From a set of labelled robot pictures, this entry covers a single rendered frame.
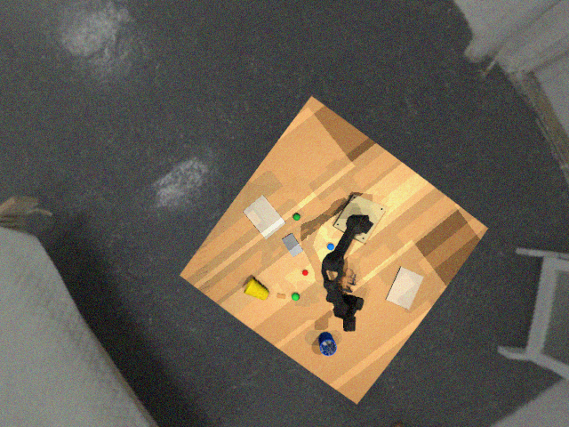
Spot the blue mug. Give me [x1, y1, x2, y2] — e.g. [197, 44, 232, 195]
[318, 332, 337, 356]

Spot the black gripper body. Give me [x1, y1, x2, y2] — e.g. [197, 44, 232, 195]
[326, 294, 365, 310]

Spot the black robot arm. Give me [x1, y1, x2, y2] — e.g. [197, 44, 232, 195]
[321, 214, 373, 332]

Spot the yellow cup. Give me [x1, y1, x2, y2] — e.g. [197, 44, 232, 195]
[244, 278, 268, 301]

